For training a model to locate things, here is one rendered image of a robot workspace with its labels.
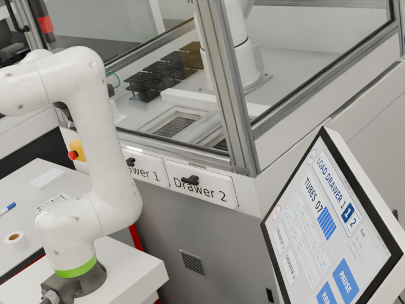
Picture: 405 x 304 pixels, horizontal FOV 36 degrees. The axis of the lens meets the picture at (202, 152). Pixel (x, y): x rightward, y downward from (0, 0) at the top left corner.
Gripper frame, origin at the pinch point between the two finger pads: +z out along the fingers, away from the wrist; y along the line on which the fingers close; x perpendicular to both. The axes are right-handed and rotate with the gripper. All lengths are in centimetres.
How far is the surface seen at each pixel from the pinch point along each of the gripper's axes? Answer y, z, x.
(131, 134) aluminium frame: -8.9, 6.1, 3.0
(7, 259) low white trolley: 48, 10, -13
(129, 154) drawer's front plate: -4.3, 11.6, 2.2
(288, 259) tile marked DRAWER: 21, -6, 95
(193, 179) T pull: -1.8, 12.1, 35.9
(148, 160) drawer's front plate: -4.1, 12.2, 12.0
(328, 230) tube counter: 16, -15, 106
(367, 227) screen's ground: 16, -22, 117
